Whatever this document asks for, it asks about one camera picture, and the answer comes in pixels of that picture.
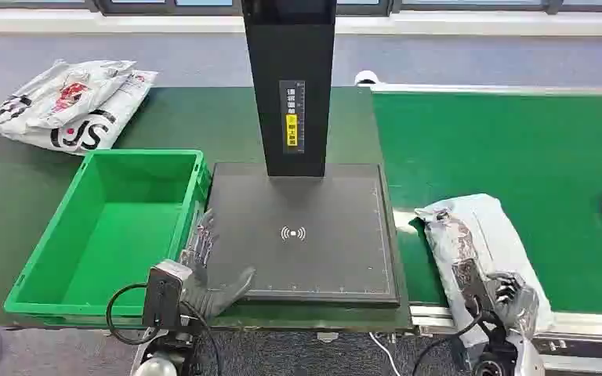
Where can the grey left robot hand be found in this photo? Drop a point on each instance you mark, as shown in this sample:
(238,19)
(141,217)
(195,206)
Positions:
(212,298)

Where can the white parcel with grey print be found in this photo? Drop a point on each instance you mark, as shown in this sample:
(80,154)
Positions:
(488,228)

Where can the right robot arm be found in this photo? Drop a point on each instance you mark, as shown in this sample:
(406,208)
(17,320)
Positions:
(527,358)

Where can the black parcel scanner stand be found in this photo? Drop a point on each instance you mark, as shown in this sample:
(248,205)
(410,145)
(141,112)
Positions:
(306,259)

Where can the green plastic crate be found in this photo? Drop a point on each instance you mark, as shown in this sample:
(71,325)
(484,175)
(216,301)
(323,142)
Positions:
(114,228)

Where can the dark green table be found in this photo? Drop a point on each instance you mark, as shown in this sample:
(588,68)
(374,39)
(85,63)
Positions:
(197,119)

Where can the white parcel with black letters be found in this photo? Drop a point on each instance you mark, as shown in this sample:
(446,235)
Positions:
(109,124)

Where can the white conveyor end cap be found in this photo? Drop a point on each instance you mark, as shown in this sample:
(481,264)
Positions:
(366,78)

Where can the green conveyor belt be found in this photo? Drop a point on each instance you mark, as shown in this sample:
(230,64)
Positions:
(498,150)

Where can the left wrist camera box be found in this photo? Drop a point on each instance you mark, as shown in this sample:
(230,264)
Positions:
(163,293)

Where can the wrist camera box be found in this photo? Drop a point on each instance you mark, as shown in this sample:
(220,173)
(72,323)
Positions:
(469,280)
(163,293)

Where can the small metal table bracket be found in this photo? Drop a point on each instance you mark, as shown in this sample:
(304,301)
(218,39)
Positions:
(327,337)

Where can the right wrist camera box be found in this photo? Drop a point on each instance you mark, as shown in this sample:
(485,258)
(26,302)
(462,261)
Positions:
(469,280)

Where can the dark window frame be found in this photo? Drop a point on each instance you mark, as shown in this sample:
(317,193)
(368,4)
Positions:
(176,5)

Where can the aluminium conveyor frame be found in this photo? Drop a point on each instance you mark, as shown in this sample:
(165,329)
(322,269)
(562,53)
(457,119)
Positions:
(581,324)

